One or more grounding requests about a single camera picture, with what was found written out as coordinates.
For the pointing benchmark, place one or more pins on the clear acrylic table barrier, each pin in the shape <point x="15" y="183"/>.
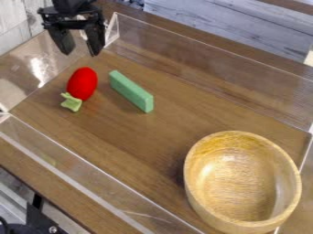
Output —
<point x="107" y="163"/>

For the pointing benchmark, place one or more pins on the black clamp with cable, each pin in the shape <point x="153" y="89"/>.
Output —
<point x="38" y="224"/>

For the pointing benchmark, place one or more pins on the green rectangular block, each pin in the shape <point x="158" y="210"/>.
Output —
<point x="131" y="91"/>

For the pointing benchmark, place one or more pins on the red plush strawberry toy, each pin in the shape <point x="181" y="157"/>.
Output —
<point x="79" y="88"/>

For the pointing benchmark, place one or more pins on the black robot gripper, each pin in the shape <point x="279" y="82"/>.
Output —
<point x="87" y="17"/>

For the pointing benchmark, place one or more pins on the wooden bowl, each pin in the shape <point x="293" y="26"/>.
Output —
<point x="242" y="182"/>

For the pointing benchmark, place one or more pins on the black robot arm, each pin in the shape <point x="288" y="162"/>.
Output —
<point x="71" y="4"/>

